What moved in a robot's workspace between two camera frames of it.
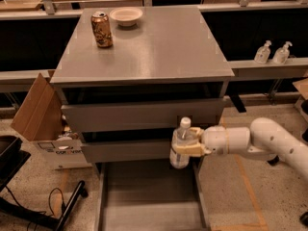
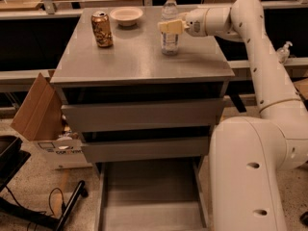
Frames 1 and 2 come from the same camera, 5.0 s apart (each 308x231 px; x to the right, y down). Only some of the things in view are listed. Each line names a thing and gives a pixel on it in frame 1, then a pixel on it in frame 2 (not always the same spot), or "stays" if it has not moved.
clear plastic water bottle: [184, 141] to [169, 41]
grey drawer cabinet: [128, 76] stays
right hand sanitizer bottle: [282, 54] stays
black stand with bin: [12, 161] stays
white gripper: [214, 139] to [194, 23]
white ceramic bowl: [126, 15] stays
